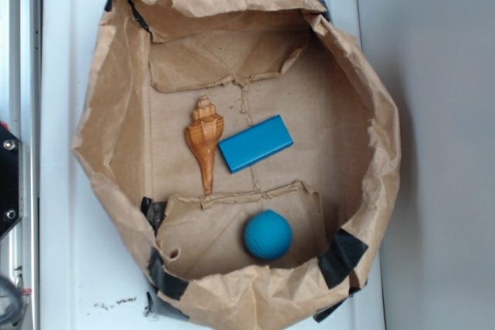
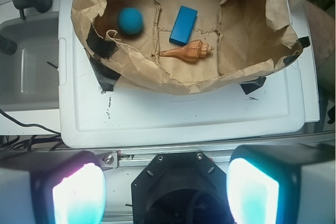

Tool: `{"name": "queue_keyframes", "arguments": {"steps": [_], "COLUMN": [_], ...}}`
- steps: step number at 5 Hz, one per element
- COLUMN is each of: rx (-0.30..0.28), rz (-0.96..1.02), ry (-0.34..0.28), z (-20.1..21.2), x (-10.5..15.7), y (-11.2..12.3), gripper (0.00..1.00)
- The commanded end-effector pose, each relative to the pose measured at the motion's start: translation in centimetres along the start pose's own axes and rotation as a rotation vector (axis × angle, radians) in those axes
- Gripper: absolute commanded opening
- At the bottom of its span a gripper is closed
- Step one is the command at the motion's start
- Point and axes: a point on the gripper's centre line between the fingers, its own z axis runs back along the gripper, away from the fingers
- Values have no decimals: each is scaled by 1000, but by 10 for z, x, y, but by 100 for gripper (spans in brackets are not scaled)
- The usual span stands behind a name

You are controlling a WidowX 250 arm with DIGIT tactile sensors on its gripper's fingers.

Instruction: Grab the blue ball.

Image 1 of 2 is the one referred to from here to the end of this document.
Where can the blue ball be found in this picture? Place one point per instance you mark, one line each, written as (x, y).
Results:
(268, 235)

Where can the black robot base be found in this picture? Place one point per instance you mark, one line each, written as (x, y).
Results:
(11, 180)

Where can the blue rectangular block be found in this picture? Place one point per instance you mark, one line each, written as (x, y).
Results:
(255, 144)

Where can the wooden conch shell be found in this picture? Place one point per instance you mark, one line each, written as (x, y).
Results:
(203, 136)

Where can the brown paper bag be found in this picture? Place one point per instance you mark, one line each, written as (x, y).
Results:
(254, 59)

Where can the white tray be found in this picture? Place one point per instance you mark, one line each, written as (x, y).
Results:
(88, 279)

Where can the metal frame rail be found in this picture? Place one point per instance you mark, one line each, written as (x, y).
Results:
(21, 27)

